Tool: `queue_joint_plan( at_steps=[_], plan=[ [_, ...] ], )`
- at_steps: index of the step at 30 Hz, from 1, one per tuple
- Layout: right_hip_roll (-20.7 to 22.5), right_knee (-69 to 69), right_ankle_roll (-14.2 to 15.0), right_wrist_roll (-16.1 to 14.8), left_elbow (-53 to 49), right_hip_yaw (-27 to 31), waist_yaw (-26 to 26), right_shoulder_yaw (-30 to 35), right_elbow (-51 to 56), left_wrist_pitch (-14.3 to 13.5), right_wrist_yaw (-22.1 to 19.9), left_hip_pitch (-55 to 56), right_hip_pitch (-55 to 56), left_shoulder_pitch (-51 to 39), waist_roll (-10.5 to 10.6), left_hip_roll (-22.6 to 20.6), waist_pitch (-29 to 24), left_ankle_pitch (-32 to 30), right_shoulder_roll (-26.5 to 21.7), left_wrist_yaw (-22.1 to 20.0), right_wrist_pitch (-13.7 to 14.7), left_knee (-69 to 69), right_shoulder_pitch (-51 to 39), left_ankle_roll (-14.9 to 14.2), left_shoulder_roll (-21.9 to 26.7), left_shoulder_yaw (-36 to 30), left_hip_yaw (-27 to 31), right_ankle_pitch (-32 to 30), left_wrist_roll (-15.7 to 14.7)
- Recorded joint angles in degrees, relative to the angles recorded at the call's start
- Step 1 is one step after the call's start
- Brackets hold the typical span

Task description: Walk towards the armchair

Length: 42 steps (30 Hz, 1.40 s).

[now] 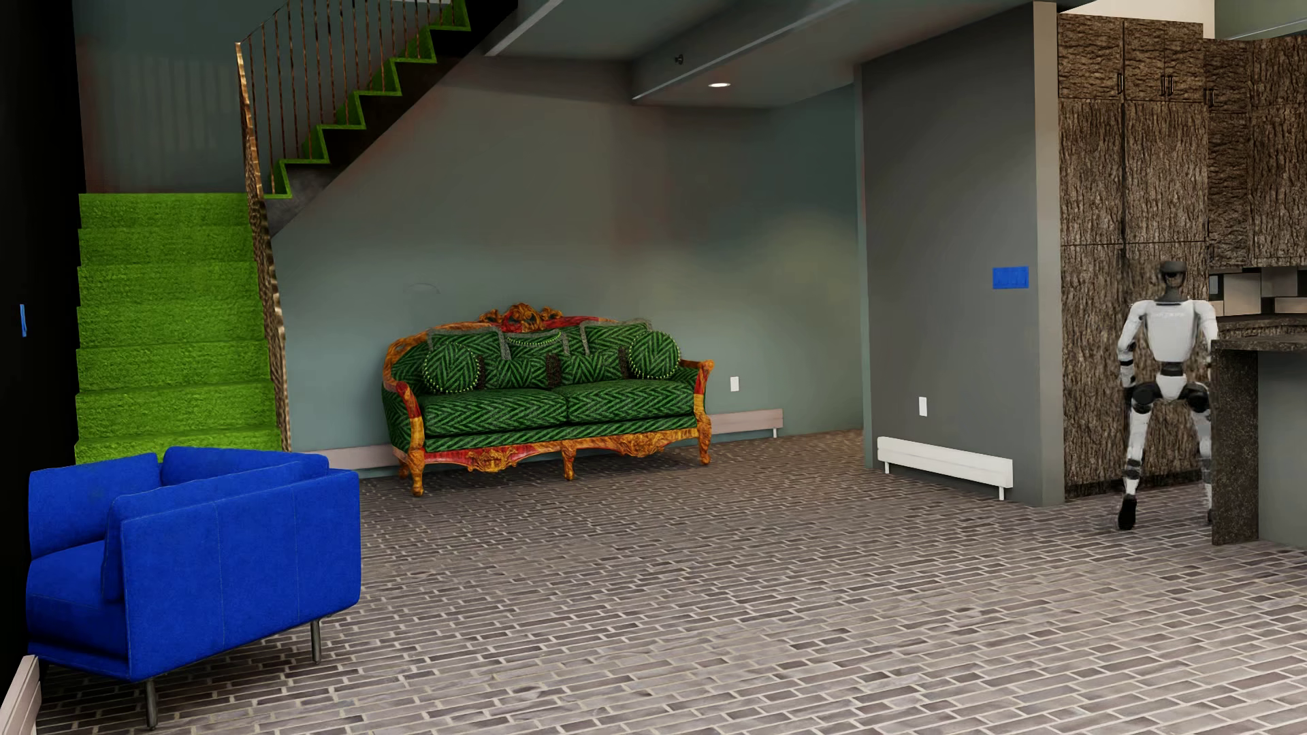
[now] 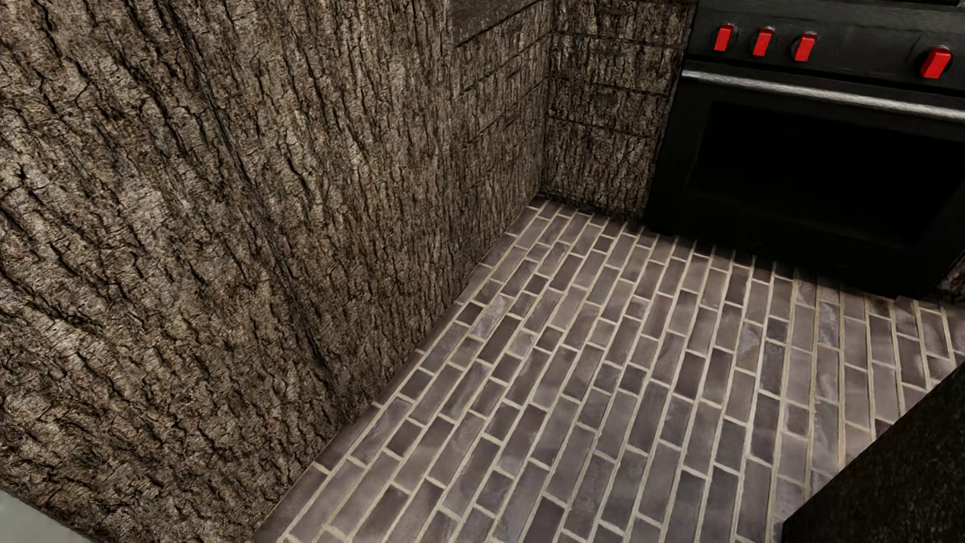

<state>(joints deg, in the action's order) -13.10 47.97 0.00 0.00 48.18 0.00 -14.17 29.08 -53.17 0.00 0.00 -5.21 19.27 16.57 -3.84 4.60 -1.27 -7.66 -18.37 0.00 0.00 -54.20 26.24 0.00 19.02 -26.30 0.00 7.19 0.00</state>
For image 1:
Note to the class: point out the blue fabric armchair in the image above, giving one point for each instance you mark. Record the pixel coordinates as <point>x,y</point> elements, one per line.
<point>220,556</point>

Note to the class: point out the round green patterned cushion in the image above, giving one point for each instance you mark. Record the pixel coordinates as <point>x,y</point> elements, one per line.
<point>653,354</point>
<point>451,369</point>

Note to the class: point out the beige baseboard heater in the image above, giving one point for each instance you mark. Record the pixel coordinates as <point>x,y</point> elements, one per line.
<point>745,422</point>

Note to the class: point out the green patterned ornate sofa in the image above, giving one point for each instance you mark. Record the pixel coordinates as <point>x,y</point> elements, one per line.
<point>541,406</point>

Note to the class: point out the white baseboard heater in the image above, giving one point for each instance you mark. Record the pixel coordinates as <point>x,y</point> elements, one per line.
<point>945,463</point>

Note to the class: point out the gold stair railing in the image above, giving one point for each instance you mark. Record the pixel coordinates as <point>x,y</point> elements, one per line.
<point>268,245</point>

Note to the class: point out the green carpeted staircase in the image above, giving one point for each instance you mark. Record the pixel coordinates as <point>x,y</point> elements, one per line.
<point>169,327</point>

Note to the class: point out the brown textured tall cabinet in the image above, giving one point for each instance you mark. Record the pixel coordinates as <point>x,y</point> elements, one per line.
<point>1133,204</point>

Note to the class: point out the white humanoid robot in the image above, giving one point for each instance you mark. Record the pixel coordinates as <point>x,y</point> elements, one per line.
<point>1170,332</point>

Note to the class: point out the dark stone kitchen counter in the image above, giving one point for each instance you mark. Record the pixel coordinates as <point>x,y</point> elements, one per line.
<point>1251,429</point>

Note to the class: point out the blue wall panel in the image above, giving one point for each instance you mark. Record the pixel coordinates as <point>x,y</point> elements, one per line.
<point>1010,278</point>

